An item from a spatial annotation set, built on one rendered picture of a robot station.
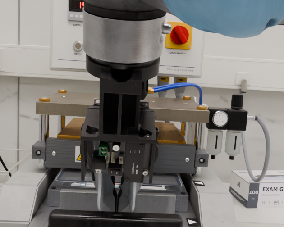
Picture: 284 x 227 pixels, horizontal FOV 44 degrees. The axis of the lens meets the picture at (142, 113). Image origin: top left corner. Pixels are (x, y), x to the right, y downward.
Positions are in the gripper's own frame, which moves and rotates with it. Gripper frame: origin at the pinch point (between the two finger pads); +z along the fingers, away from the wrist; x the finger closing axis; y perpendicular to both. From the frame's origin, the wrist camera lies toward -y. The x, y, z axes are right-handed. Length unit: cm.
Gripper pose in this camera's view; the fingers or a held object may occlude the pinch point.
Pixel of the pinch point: (116, 198)
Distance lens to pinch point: 46.9
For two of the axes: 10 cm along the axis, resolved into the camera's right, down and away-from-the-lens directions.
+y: 0.1, 4.8, -8.8
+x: 10.0, 0.5, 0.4
